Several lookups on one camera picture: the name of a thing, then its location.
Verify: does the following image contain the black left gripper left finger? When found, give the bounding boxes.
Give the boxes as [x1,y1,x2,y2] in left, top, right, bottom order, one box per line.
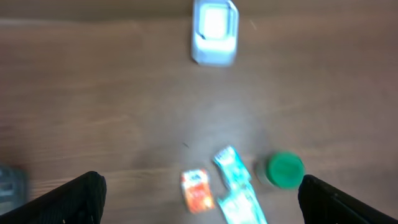
[1,171,107,224]

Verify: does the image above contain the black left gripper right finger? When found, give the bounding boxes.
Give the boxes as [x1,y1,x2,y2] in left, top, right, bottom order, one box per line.
[298,174,397,224]

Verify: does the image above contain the green lid jar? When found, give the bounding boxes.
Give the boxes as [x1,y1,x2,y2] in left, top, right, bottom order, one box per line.
[254,151,305,190]

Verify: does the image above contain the teal snack packet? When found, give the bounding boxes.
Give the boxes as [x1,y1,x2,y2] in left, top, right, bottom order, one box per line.
[213,146,267,224]

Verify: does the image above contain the orange tissue packet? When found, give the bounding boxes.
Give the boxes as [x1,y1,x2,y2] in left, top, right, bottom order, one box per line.
[181,169,215,214]

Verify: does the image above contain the white barcode scanner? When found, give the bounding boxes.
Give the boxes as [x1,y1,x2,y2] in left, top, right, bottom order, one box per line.
[191,0,239,67]

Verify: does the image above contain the grey plastic mesh basket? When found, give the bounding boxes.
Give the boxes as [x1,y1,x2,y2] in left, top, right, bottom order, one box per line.
[1,164,29,215]

